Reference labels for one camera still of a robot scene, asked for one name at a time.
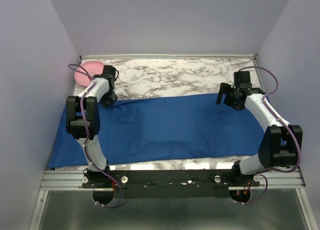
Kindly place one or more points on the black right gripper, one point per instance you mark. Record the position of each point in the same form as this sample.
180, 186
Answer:
224, 88

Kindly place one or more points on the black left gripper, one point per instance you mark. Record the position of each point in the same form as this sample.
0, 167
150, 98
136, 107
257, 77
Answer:
105, 101

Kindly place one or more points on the blue surgical drape cloth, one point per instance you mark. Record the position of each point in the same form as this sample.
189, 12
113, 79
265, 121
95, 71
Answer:
168, 128

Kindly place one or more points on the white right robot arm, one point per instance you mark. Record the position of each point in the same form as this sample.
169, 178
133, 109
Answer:
280, 148

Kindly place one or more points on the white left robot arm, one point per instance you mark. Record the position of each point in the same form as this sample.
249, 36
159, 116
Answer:
82, 113

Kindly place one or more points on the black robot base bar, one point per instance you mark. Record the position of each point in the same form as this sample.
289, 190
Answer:
133, 184

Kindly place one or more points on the aluminium table edge rail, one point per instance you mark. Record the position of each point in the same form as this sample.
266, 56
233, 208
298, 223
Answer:
166, 56

